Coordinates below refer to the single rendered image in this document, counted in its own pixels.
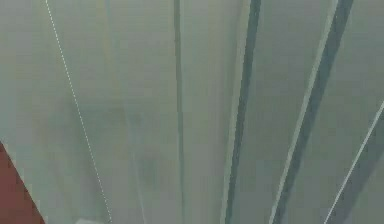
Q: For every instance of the pale grey-green panelled cupboard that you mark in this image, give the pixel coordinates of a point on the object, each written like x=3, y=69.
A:
x=213, y=110

